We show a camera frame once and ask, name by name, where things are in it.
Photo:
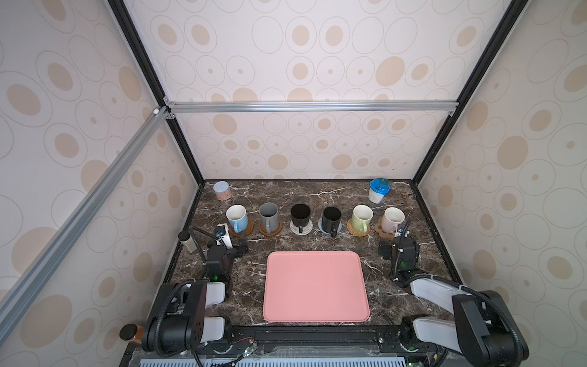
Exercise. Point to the white cup blue lid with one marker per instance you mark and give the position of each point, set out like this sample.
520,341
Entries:
378,189

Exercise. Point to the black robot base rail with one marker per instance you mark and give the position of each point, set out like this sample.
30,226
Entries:
303,346

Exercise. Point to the blue handled white mug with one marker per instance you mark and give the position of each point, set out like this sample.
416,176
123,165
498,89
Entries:
238,218

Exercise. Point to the pink plastic tray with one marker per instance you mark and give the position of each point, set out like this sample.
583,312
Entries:
315,287

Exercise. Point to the rattan woven coaster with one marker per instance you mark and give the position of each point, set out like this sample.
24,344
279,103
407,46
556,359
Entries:
357,233

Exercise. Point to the silver aluminium frame bar left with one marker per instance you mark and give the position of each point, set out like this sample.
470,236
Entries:
28,287

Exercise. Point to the silver aluminium frame bar rear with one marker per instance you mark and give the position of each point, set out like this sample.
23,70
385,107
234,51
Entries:
314,106

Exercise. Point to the silver aluminium frame bar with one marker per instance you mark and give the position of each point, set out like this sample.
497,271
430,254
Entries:
314,106
28,287

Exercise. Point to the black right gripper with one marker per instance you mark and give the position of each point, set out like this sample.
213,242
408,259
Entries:
403,242

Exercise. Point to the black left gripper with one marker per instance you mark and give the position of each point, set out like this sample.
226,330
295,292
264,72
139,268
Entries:
238,252

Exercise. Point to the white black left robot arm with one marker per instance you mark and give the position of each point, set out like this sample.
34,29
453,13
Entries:
177,321

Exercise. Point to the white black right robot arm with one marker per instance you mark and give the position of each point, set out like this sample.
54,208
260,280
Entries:
482,330

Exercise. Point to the grey mug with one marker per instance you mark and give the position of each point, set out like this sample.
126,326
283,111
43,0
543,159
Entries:
270,222

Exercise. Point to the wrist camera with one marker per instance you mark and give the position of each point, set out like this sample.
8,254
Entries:
403,230
222,235

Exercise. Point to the black mug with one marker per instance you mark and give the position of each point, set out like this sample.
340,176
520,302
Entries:
332,213
300,217

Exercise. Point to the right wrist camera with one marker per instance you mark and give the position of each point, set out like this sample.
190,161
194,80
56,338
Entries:
403,230

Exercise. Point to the amber jar black lid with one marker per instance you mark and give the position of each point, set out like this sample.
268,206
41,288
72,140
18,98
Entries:
131,333

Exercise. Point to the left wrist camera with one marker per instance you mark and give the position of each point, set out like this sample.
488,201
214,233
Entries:
222,235

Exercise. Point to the small bottle black cap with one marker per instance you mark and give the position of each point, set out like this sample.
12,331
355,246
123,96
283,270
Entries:
187,241

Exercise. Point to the cork paw coaster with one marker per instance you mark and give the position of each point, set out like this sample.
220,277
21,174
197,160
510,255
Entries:
382,234

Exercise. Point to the green mug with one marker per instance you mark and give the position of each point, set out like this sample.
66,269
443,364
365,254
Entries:
362,216

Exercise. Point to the pink jar grey lid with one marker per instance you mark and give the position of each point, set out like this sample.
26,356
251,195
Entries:
222,190

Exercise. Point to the blue woven coaster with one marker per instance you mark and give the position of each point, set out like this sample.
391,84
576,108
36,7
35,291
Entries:
329,227

